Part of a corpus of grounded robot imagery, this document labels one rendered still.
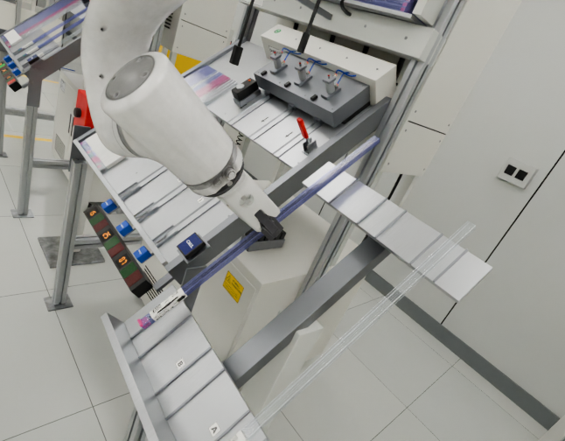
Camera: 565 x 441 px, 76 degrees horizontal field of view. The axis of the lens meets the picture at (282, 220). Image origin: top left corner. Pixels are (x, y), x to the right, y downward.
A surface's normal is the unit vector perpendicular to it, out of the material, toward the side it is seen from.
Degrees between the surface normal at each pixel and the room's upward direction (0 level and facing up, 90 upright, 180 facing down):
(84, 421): 0
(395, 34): 90
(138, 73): 55
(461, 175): 90
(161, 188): 43
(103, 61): 91
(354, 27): 90
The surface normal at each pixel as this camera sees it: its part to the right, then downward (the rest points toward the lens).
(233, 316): -0.69, 0.04
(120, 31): 0.47, 0.87
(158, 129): 0.25, 0.77
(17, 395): 0.36, -0.85
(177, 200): -0.22, -0.59
